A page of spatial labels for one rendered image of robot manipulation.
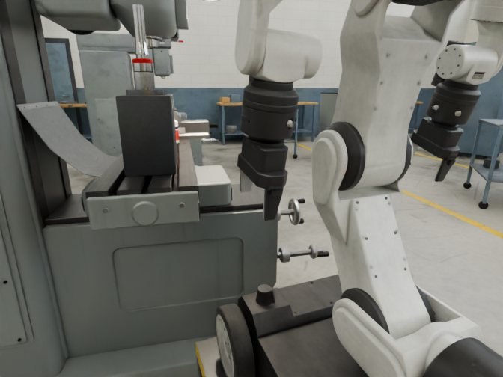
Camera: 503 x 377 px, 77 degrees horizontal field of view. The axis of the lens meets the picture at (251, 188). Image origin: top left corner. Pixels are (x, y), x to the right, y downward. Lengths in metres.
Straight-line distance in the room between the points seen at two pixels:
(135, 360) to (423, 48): 1.29
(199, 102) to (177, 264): 6.66
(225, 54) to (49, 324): 7.04
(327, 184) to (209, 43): 7.25
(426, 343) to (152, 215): 0.56
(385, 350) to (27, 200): 1.03
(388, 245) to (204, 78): 7.21
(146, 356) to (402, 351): 0.98
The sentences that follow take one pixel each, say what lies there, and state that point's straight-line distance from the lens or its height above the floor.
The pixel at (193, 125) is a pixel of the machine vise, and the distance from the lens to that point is 1.40.
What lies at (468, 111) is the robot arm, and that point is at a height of 1.10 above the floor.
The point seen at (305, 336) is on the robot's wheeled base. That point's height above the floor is 0.57.
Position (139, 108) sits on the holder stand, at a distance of 0.78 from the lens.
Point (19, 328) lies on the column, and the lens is 1.34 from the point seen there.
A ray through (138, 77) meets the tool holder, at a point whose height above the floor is 1.17.
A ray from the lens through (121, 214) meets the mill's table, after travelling 0.71.
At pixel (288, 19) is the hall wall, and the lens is 8.26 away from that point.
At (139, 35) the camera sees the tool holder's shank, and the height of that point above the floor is 1.26.
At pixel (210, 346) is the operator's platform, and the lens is 1.08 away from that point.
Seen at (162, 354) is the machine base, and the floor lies 0.20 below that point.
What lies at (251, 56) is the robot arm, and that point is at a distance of 0.47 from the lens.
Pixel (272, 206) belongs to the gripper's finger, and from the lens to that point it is 0.53.
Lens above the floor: 1.14
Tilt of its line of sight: 17 degrees down
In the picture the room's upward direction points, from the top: straight up
